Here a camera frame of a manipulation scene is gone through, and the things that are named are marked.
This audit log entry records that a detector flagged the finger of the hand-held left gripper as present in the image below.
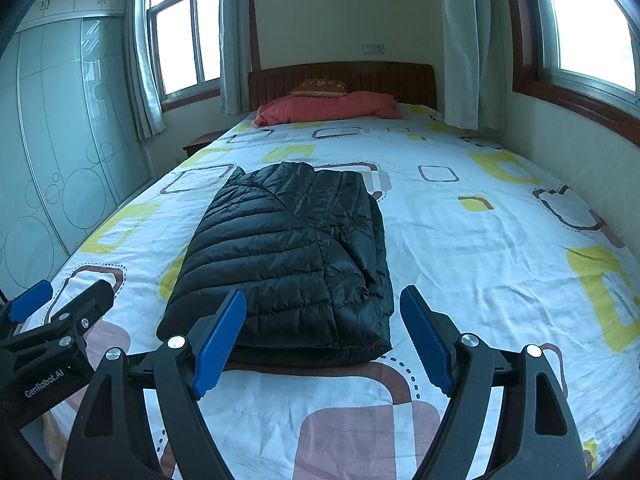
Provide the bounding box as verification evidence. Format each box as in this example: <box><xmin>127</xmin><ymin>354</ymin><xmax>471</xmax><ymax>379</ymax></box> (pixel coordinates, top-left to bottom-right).
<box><xmin>0</xmin><ymin>280</ymin><xmax>53</xmax><ymax>331</ymax></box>
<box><xmin>5</xmin><ymin>280</ymin><xmax>115</xmax><ymax>356</ymax></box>

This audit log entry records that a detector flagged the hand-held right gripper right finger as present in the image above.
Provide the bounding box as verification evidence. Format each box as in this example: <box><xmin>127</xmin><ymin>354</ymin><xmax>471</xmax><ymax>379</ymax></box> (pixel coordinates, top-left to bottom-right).
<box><xmin>399</xmin><ymin>284</ymin><xmax>588</xmax><ymax>480</ymax></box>

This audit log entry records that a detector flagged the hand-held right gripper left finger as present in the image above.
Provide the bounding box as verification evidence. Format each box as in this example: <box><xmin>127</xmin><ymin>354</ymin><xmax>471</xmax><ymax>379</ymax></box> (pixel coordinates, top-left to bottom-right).
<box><xmin>61</xmin><ymin>288</ymin><xmax>248</xmax><ymax>480</ymax></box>

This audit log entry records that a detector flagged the black puffer jacket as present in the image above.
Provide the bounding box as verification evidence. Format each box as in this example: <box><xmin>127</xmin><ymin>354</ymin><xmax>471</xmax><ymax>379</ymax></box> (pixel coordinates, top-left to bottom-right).
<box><xmin>156</xmin><ymin>161</ymin><xmax>393</xmax><ymax>367</ymax></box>

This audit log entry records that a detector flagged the bed with patterned sheet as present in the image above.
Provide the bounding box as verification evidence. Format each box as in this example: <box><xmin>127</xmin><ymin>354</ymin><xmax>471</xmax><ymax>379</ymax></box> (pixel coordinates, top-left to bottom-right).
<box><xmin>40</xmin><ymin>102</ymin><xmax>640</xmax><ymax>480</ymax></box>

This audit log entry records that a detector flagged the wardrobe with glass doors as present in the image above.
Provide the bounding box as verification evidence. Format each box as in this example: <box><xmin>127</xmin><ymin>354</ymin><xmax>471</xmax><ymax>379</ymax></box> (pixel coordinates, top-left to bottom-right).
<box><xmin>0</xmin><ymin>0</ymin><xmax>153</xmax><ymax>301</ymax></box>

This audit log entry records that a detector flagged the wooden nightstand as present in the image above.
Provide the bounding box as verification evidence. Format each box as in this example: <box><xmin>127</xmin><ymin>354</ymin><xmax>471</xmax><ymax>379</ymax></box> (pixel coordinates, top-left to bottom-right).
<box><xmin>182</xmin><ymin>130</ymin><xmax>226</xmax><ymax>158</ymax></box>

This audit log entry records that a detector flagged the pale curtain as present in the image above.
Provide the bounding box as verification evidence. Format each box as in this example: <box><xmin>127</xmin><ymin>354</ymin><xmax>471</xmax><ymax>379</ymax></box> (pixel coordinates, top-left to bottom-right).
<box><xmin>440</xmin><ymin>0</ymin><xmax>506</xmax><ymax>133</ymax></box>
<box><xmin>122</xmin><ymin>0</ymin><xmax>166</xmax><ymax>138</ymax></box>
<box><xmin>219</xmin><ymin>0</ymin><xmax>258</xmax><ymax>116</ymax></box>

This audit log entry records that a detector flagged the red pillow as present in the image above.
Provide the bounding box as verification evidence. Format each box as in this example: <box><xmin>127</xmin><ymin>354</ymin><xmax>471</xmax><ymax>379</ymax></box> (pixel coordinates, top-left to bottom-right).
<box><xmin>254</xmin><ymin>91</ymin><xmax>403</xmax><ymax>127</ymax></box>

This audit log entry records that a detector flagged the brown wooden headboard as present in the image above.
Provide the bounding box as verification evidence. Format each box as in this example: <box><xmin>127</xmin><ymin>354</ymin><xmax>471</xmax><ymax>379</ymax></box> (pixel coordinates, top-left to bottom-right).
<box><xmin>248</xmin><ymin>61</ymin><xmax>437</xmax><ymax>111</ymax></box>

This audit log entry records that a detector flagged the small window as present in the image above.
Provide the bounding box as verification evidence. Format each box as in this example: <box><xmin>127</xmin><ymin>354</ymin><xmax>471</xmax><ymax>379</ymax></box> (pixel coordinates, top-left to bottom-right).
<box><xmin>145</xmin><ymin>0</ymin><xmax>223</xmax><ymax>103</ymax></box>

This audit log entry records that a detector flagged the brown embroidered cushion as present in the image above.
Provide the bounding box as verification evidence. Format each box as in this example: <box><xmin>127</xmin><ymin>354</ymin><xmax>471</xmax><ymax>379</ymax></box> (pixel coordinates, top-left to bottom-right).
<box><xmin>290</xmin><ymin>78</ymin><xmax>349</xmax><ymax>97</ymax></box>

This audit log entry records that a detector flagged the large wood-framed window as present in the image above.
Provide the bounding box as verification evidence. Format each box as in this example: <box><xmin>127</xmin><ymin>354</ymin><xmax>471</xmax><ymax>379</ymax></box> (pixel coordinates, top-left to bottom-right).
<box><xmin>500</xmin><ymin>0</ymin><xmax>640</xmax><ymax>133</ymax></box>

